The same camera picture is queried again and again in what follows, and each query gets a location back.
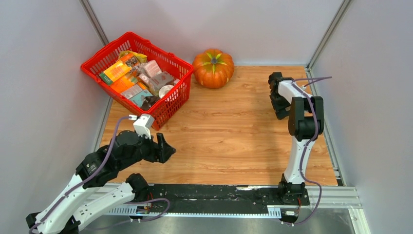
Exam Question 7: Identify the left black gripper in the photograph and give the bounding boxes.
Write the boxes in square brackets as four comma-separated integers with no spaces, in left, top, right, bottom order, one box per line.
[119,128,177,170]

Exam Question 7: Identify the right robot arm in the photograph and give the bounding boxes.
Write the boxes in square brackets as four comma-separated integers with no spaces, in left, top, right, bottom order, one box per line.
[268,72,324,204]

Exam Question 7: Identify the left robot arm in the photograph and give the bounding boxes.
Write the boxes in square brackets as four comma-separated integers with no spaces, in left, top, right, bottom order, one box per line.
[26,130,176,234]

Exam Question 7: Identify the teal box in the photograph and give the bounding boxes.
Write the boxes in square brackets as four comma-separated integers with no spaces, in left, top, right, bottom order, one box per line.
[130,89,153,107]

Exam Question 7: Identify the grey pink box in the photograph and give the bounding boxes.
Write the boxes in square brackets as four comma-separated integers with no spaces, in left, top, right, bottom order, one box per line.
[149,72,174,92]

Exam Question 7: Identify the orange snack box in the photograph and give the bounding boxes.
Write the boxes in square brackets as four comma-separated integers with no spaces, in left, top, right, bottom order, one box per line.
[98,55,140,85]

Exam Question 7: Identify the white tape roll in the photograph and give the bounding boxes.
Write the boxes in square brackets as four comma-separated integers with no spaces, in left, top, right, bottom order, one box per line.
[158,85,174,98]

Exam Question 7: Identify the red plastic shopping basket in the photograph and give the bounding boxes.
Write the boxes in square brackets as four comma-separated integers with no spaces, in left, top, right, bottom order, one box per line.
[80,32,193,130]

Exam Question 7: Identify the orange pumpkin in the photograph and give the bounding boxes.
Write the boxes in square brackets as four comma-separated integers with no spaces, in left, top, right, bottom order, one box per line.
[192,48,235,89]

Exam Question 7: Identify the yellow snack bag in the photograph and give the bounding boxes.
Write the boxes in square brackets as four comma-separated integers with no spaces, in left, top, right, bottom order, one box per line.
[118,50,148,63]

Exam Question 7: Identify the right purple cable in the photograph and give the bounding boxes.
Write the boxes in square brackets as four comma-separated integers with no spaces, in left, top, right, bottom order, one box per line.
[281,76,333,226]

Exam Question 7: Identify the purple cable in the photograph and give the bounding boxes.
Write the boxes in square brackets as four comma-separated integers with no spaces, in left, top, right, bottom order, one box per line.
[281,76,333,226]
[28,116,133,234]

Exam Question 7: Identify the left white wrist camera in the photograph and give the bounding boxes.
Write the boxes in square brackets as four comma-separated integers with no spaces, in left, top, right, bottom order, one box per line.
[128,114,154,139]

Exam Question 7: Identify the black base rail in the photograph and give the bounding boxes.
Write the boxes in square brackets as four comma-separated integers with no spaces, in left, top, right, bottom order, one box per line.
[132,184,310,215]

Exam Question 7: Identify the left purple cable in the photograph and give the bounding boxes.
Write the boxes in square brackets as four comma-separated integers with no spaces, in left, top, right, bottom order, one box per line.
[28,116,133,234]

